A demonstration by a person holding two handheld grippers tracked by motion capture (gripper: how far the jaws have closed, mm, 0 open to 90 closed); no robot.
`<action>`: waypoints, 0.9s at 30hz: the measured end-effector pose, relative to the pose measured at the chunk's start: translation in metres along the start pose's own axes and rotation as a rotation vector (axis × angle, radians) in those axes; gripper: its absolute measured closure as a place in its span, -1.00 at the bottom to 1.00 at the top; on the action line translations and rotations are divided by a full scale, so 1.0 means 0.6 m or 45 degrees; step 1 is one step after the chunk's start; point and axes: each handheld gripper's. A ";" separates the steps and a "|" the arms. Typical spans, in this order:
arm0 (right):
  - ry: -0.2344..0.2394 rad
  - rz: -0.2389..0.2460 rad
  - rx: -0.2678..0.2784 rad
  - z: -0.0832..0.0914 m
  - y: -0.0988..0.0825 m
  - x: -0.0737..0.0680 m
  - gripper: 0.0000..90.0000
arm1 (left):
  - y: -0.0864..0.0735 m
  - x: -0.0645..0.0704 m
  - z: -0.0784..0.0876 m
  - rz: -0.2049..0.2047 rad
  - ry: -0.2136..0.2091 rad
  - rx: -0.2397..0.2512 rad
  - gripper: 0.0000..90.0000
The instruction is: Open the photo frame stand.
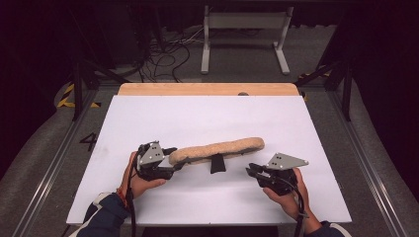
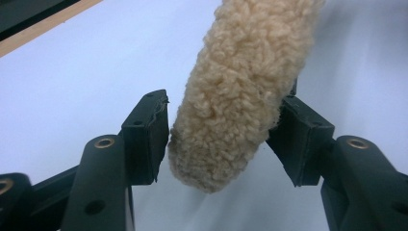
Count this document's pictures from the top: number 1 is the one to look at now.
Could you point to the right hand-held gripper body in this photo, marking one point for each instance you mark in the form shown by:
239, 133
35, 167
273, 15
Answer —
280, 176

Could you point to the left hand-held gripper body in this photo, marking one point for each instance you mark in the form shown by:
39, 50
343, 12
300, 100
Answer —
151, 164

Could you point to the tan fleece dark-lined pad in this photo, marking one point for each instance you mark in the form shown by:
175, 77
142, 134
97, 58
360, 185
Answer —
217, 149

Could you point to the person's left hand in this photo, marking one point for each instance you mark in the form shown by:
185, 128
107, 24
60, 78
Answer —
140, 186

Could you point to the person's right hand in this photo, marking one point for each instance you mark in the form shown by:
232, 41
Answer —
291, 202

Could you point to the white board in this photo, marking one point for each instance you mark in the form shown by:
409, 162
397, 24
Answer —
210, 118

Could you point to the wooden table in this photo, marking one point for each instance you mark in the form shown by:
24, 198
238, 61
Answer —
184, 89

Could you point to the small dark round knob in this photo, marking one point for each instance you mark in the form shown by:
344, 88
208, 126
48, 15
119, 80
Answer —
243, 94

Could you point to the black metal stand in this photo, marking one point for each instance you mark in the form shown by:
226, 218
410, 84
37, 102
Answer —
346, 89
77, 85

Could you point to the white metal stand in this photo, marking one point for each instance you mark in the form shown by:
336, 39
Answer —
247, 20

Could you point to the aluminium floor rail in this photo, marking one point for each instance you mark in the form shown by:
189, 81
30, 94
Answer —
365, 158
52, 171

